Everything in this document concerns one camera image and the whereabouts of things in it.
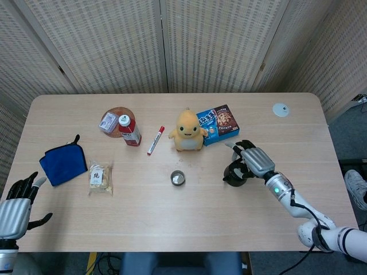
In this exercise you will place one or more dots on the woven folding screen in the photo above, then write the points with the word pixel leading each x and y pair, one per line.
pixel 114 43

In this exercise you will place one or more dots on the clear bagged snack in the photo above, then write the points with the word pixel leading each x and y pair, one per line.
pixel 100 179

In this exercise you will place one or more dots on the grey sneaker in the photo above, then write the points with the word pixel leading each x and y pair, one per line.
pixel 355 186

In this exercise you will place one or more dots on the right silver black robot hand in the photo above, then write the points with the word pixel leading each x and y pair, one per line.
pixel 258 160

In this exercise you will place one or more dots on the small clear plastic box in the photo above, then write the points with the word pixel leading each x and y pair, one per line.
pixel 108 122

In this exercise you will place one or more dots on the blue folded cloth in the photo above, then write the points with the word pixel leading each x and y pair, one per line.
pixel 63 163

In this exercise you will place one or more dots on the white power strip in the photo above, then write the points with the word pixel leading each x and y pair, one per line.
pixel 360 98

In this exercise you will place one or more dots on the black round object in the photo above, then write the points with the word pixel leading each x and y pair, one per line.
pixel 231 173

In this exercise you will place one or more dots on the round wooden coaster with packet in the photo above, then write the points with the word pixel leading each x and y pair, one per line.
pixel 121 110

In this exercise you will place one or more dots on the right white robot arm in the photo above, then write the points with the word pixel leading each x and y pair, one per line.
pixel 304 210

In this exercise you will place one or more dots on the blue seat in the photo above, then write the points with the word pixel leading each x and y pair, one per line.
pixel 180 263

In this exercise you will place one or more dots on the white round table grommet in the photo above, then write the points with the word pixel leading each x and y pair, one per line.
pixel 280 110

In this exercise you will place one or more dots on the yellow plush dinosaur toy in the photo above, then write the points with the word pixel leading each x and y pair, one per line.
pixel 187 129

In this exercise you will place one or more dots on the blue cookie box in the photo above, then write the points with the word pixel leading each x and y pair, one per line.
pixel 222 120

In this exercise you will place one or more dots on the red NFC juice bottle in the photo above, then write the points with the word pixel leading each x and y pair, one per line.
pixel 130 134

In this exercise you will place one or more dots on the red and white marker pen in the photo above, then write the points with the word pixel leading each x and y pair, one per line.
pixel 155 140

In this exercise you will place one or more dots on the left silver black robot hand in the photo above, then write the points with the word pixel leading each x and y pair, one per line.
pixel 14 217

